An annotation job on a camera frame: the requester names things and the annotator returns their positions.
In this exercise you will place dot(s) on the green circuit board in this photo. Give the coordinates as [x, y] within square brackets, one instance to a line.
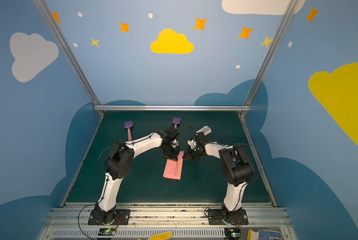
[232, 234]
[107, 231]

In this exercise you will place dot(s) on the right purple pink spatula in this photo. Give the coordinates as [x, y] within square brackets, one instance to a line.
[176, 121]

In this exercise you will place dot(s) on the right green circuit board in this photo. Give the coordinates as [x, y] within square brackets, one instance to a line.
[232, 234]

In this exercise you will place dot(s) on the left purple pink spatula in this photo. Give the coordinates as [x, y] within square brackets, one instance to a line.
[128, 125]

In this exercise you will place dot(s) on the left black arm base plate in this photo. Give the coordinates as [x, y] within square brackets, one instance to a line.
[112, 217]

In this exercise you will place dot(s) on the left green circuit board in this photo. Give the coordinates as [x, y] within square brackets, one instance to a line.
[107, 231]

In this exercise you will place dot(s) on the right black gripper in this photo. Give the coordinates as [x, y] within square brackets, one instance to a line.
[191, 153]

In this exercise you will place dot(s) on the aluminium frame post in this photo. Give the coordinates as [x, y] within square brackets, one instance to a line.
[47, 15]
[286, 19]

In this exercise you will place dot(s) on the aluminium front rail base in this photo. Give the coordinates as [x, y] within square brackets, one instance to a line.
[185, 220]

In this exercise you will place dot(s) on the purple pink spatula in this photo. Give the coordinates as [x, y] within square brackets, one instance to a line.
[128, 125]
[176, 121]

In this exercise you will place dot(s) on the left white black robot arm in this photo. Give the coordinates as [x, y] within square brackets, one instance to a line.
[118, 165]

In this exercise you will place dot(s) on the horizontal aluminium frame bar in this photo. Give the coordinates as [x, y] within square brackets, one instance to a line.
[114, 108]

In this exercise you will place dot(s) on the white small plastic device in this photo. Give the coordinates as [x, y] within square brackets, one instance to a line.
[206, 130]

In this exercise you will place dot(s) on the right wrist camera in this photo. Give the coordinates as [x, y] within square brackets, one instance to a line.
[192, 144]

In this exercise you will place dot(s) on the blue white glove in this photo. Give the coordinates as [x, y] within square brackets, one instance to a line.
[264, 235]

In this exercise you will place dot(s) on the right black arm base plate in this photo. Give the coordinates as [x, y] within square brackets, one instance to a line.
[223, 217]

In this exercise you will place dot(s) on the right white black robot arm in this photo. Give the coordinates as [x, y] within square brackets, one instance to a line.
[237, 170]

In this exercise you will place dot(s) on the left aluminium frame post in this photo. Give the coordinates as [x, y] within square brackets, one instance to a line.
[47, 15]

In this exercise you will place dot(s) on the pink square paper sheet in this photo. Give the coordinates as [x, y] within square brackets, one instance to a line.
[173, 168]

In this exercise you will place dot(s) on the yellow glove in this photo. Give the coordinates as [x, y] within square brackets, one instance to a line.
[161, 236]

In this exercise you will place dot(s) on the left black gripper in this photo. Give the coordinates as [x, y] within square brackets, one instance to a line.
[170, 151]

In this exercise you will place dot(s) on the right aluminium frame post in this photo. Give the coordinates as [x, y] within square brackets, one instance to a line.
[286, 19]

